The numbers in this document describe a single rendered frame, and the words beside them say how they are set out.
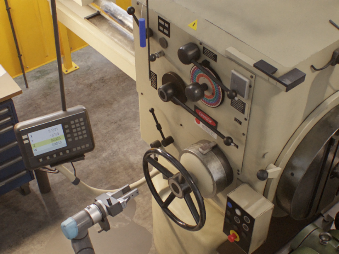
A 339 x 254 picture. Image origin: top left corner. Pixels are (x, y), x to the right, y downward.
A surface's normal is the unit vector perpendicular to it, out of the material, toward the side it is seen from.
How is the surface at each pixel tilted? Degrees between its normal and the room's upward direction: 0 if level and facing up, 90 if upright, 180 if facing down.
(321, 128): 25
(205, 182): 78
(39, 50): 90
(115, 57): 90
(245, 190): 0
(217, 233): 0
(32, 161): 71
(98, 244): 0
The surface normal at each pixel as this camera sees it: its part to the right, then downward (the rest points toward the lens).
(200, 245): -0.77, 0.44
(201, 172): -0.48, 0.23
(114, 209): 0.58, 0.15
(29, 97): 0.00, -0.73
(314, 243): -0.27, -0.52
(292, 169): -0.70, 0.11
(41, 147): 0.40, 0.35
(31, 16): 0.65, 0.53
